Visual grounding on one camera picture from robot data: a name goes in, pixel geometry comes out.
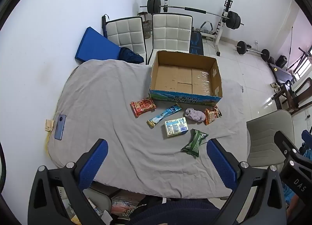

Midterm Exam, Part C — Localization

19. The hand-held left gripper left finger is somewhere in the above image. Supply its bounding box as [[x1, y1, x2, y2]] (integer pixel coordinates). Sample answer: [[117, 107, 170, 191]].
[[27, 139, 115, 225]]

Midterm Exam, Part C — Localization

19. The green snack packet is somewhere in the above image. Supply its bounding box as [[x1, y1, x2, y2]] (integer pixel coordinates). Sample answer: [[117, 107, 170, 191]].
[[180, 129, 209, 158]]

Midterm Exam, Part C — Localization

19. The beige tape piece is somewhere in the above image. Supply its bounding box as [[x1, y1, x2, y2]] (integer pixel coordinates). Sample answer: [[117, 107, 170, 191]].
[[44, 119, 55, 132]]

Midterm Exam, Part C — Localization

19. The blue smartphone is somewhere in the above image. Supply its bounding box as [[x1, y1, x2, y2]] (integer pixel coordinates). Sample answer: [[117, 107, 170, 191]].
[[54, 114, 67, 141]]

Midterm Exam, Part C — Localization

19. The dark blue clothing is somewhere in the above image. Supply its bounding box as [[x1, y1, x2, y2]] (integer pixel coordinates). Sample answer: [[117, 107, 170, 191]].
[[118, 47, 145, 64]]

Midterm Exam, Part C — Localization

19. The dark flat bench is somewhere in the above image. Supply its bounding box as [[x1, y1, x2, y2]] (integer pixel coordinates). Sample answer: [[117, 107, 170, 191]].
[[268, 61, 296, 85]]

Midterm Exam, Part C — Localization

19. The small pink cloth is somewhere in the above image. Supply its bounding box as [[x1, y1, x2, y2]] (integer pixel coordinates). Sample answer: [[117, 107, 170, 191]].
[[184, 108, 206, 122]]

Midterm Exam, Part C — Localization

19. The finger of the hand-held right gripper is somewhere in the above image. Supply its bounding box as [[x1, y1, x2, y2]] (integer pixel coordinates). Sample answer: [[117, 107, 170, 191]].
[[301, 130, 312, 146], [274, 131, 312, 201]]

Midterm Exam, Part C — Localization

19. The white weight bench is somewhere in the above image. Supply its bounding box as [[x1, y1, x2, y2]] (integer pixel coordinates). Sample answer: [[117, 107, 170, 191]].
[[161, 0, 234, 57]]

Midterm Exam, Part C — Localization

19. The black tripod stand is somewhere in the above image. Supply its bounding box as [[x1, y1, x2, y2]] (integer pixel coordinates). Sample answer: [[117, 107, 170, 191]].
[[289, 26, 312, 70]]

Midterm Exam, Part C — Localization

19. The person's dark navy clothing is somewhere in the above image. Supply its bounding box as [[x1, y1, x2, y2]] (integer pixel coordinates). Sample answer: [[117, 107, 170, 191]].
[[128, 197, 221, 225]]

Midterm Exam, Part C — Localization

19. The white and blue carton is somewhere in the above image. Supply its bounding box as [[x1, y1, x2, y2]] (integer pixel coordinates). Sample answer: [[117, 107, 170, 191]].
[[164, 117, 189, 138]]

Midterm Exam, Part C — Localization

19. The dark wooden chair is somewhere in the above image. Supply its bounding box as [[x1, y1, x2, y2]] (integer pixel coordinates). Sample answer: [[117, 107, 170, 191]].
[[272, 76, 312, 116]]

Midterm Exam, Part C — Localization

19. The black box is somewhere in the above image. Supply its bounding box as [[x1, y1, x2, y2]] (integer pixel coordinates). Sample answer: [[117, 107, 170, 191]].
[[275, 55, 288, 68]]

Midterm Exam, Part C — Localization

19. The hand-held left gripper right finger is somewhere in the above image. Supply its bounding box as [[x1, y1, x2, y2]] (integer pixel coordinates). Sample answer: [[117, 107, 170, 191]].
[[206, 139, 287, 225]]

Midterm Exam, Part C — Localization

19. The translucent plastic jug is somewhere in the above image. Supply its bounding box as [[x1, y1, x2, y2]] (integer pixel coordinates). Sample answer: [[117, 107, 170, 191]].
[[143, 20, 153, 39]]

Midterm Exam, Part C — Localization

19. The long blue powder packet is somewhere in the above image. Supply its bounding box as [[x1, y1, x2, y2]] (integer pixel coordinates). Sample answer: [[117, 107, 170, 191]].
[[147, 104, 182, 128]]

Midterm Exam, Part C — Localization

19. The blue foam mat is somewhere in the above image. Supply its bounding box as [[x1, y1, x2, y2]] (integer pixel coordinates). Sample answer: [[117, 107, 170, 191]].
[[74, 27, 122, 64]]

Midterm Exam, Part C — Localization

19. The small black barbell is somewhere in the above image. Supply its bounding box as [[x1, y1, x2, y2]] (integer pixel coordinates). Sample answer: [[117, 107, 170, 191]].
[[236, 41, 271, 62]]

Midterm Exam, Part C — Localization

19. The grey curved handle bar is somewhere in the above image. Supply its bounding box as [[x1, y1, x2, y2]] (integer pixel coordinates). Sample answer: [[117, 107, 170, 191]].
[[200, 20, 214, 33]]

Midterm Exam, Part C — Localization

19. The blue black folded frame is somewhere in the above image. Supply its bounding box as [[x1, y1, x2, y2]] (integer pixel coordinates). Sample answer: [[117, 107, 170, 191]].
[[102, 14, 109, 38]]

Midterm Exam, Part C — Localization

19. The red snack packet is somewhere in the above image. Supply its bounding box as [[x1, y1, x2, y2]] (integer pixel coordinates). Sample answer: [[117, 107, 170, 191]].
[[130, 97, 156, 118]]

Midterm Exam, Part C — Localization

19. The cardboard box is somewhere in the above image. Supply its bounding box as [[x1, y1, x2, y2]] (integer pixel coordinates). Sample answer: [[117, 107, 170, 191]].
[[149, 50, 223, 106]]

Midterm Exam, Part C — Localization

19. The colourful plastic bag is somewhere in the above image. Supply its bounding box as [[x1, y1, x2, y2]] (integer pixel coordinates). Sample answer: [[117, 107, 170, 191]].
[[111, 197, 137, 219]]

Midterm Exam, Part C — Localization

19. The orange snack packet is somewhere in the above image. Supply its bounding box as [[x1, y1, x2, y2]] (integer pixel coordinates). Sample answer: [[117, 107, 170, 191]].
[[204, 104, 223, 125]]

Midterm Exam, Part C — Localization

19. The white quilted chair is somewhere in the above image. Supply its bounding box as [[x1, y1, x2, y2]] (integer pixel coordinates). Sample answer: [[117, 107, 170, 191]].
[[106, 17, 147, 63], [146, 13, 193, 65]]

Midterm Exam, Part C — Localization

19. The grey blanket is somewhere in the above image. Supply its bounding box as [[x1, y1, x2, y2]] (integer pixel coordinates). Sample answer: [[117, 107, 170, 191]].
[[45, 59, 250, 200]]

